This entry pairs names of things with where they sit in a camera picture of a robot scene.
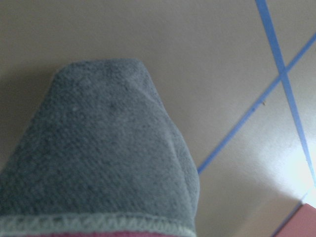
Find pink plastic bin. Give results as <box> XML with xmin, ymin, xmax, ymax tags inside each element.
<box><xmin>272</xmin><ymin>203</ymin><xmax>316</xmax><ymax>237</ymax></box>

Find grey pink cloth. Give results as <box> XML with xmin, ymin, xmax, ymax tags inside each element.
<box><xmin>0</xmin><ymin>59</ymin><xmax>199</xmax><ymax>237</ymax></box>

